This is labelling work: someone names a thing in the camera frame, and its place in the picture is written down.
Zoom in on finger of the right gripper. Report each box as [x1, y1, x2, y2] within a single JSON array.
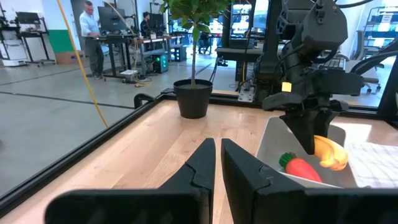
[[279, 108, 322, 156], [317, 110, 340, 138]]

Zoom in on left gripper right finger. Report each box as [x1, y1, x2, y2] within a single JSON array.
[[221, 138, 307, 224]]

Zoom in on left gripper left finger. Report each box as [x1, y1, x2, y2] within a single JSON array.
[[160, 138, 217, 224]]

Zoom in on yellow toy banana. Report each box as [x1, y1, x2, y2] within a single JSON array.
[[313, 134, 349, 172]]

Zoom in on orange toy carrot green top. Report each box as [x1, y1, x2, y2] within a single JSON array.
[[279, 151, 323, 184]]

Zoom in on white plastic tupperware container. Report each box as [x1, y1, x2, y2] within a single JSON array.
[[255, 116, 358, 189]]

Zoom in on grey office chair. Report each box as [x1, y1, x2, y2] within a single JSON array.
[[343, 29, 386, 94]]

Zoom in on white checked dish cloth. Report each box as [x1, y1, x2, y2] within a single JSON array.
[[345, 141, 398, 189]]

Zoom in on green potted plant black pot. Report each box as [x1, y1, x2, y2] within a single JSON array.
[[158, 0, 233, 119]]

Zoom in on metal storage shelf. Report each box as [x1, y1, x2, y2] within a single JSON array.
[[363, 12, 398, 52]]

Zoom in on black work desk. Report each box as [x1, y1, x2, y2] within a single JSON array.
[[215, 46, 265, 82]]

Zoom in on black computer tower green lights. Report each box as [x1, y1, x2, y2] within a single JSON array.
[[151, 54, 170, 75]]

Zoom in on wooden top desk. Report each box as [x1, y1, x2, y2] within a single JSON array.
[[132, 34, 185, 77]]

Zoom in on person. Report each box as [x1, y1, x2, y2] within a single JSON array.
[[139, 11, 154, 39], [78, 0, 106, 80]]

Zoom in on black standing desk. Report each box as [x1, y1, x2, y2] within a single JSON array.
[[93, 34, 139, 79]]

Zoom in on brown cardboard box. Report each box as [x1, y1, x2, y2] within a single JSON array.
[[55, 50, 86, 65]]

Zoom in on large black monitor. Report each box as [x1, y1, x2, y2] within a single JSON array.
[[97, 6, 127, 32]]

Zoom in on green panel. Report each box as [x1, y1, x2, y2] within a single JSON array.
[[48, 29, 74, 54]]

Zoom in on white machine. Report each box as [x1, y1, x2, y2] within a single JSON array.
[[0, 39, 29, 67]]

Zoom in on small black cart monitor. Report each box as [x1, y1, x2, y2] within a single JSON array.
[[15, 11, 42, 26]]

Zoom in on silver metal bracket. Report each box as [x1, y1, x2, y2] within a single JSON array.
[[237, 85, 256, 103]]

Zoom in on yellow hanging cable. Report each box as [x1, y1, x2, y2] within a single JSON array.
[[55, 0, 109, 129]]

